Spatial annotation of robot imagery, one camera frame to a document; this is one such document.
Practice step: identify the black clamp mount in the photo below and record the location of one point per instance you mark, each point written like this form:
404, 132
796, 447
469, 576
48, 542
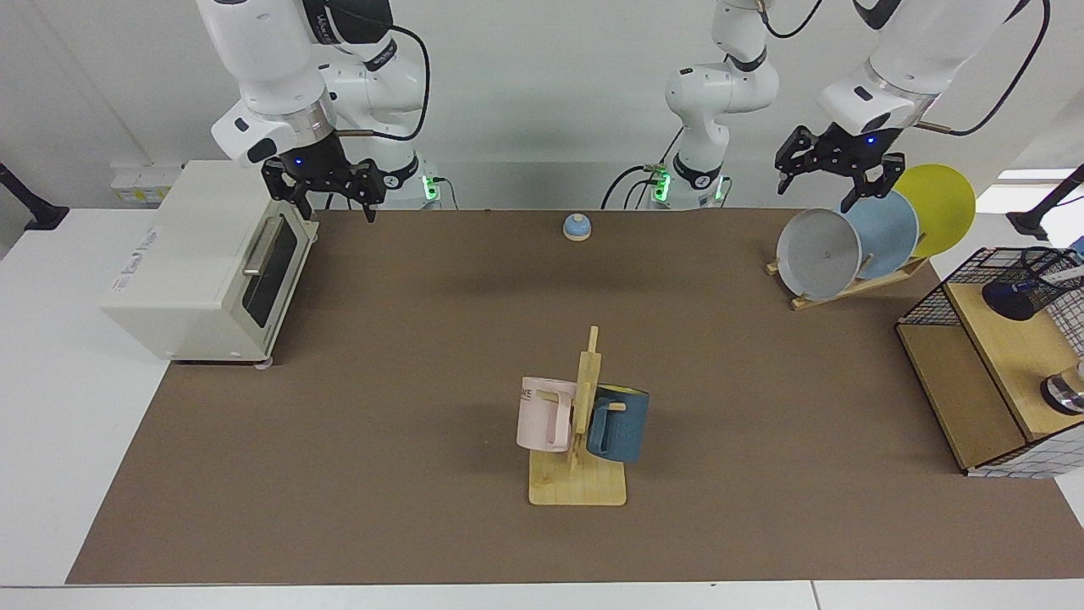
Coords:
1029, 222
42, 216

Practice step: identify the yellow plate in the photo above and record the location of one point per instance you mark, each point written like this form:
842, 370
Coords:
940, 207

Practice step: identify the pink mug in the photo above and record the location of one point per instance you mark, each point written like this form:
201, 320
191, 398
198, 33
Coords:
542, 419

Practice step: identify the pale toaster oven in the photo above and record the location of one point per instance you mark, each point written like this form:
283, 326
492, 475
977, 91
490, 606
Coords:
195, 271

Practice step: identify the dark blue mug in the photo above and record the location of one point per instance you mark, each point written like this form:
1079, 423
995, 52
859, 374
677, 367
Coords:
622, 428

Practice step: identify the brown table cloth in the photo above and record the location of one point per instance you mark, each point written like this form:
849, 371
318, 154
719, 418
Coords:
339, 474

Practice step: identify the wooden cup stand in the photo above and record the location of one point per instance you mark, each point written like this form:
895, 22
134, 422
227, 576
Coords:
584, 487

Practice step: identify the blue and white marker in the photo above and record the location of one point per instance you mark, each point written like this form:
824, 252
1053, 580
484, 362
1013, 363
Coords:
1059, 278

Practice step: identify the grey plate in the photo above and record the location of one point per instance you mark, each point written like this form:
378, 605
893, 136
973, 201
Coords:
817, 254

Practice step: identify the silver metal lid knob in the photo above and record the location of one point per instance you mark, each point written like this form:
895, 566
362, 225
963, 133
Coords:
1065, 394

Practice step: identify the wooden plate rack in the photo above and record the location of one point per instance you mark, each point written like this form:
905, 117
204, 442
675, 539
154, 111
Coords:
847, 291

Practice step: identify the black mesh pen holder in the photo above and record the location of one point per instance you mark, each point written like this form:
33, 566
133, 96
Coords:
1008, 312

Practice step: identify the small blue round bell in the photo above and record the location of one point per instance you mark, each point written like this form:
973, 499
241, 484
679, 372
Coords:
577, 228

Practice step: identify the light blue plate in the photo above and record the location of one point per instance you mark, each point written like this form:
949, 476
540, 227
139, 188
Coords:
889, 241

